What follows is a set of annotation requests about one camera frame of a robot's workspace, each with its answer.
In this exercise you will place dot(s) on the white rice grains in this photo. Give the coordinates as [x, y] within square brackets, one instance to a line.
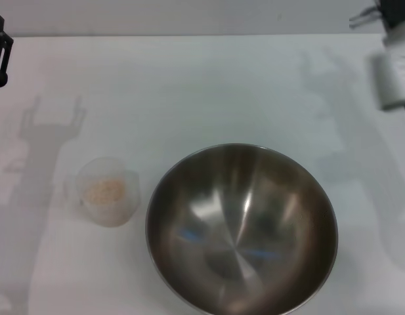
[105, 191]

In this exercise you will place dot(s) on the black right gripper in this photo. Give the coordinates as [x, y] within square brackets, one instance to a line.
[397, 11]

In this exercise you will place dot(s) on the stainless steel mixing bowl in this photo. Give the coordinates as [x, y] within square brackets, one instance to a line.
[241, 236]

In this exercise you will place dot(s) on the translucent plastic measuring cup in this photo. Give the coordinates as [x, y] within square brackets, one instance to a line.
[105, 215]

